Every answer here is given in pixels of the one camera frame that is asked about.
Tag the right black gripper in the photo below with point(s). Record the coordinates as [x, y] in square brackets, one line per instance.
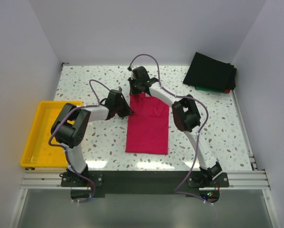
[137, 86]

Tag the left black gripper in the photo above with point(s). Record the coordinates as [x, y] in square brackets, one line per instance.
[122, 106]

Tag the magenta t shirt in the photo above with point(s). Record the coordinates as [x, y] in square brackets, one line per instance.
[148, 126]

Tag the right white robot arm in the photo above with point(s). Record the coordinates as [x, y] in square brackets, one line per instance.
[186, 118]

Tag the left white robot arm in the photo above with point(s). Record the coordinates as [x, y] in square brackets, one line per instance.
[70, 126]

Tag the folded green t shirt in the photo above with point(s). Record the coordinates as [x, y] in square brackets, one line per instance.
[207, 89]

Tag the folded black t shirt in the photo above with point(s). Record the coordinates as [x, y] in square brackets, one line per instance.
[210, 73]

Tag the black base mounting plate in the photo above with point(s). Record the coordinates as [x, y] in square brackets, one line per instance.
[97, 184]

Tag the yellow plastic tray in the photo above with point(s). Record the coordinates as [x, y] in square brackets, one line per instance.
[38, 153]

